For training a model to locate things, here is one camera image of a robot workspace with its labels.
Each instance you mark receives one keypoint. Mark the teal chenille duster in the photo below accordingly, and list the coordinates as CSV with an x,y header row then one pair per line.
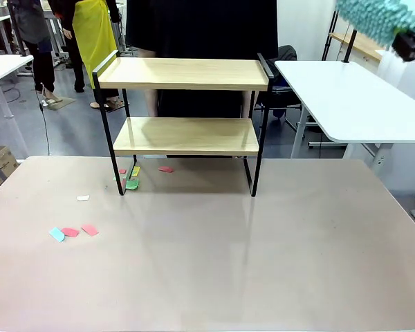
x,y
373,17

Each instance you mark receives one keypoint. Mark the person in black shirt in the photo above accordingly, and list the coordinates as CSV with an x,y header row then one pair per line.
x,y
200,27

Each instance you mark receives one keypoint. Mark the person in grey top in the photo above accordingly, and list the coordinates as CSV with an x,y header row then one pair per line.
x,y
31,20

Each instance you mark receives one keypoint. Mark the white side table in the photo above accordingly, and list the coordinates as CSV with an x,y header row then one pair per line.
x,y
332,97

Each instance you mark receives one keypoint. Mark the two-tier wooden metal shelf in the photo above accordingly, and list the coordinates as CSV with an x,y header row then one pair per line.
x,y
180,74

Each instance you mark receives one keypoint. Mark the white paper scrap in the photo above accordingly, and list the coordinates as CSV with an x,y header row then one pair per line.
x,y
83,198

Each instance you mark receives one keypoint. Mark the black office chair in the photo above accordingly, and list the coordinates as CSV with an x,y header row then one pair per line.
x,y
290,53

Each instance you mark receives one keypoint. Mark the yellow paper scrap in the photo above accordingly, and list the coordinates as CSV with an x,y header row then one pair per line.
x,y
136,170

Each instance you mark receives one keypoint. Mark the tan floor mat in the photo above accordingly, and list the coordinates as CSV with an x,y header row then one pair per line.
x,y
60,103

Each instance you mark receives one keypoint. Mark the white desk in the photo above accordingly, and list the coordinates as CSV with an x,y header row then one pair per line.
x,y
5,103

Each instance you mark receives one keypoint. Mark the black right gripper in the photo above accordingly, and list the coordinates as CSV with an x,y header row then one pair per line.
x,y
411,46

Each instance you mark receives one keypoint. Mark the person in yellow apron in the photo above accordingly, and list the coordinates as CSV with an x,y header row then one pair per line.
x,y
93,27

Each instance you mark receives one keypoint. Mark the black stand pole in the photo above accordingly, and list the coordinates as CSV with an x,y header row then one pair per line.
x,y
348,48

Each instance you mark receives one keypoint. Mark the wooden desk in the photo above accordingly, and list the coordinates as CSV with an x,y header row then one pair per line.
x,y
361,46

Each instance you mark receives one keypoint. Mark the cyan paper scrap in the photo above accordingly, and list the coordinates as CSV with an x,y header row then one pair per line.
x,y
57,234

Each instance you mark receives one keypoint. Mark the cardboard box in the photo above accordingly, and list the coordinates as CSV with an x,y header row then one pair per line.
x,y
3,159

